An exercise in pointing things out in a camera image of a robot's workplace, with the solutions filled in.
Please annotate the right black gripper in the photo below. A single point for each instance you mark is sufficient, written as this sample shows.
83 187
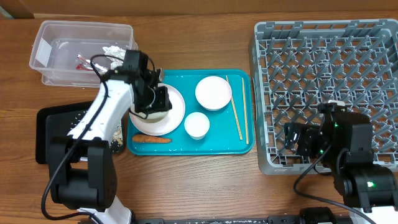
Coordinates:
308 137

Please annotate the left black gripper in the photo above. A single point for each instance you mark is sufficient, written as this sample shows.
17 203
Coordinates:
162 104

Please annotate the cream bowl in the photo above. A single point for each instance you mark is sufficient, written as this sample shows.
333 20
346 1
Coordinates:
150 118

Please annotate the white cup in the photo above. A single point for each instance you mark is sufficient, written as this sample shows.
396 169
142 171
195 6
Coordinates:
197 125

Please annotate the white tissue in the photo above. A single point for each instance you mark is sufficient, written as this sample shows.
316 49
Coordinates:
115 54

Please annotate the food scraps and rice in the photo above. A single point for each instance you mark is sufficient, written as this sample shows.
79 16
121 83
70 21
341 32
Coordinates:
117 138

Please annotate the red snack wrapper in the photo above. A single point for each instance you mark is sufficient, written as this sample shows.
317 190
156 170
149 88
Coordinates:
85 64

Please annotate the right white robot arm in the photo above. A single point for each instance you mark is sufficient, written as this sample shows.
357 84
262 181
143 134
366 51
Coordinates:
342 144

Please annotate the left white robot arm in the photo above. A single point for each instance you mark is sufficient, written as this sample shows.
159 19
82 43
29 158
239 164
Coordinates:
81 168

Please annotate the grey dishwasher rack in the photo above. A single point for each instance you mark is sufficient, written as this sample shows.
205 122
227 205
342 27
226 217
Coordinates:
297 65

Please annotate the black waste tray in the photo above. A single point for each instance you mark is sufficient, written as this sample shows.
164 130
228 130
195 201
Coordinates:
56 121

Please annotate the orange carrot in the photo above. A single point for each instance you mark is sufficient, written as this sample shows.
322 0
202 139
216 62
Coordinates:
143 138

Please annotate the right wooden chopstick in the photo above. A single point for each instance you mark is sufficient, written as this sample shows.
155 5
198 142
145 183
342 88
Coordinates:
245 112

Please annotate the wooden chopstick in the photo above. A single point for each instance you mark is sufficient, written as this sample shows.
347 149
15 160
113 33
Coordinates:
245 112
235 112

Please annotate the teal serving tray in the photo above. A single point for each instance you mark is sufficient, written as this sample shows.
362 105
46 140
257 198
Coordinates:
222 137

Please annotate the left wooden chopstick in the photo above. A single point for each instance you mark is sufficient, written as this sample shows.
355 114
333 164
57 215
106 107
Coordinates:
235 112

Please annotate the clear plastic bin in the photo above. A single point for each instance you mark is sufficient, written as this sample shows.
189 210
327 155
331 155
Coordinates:
59 43

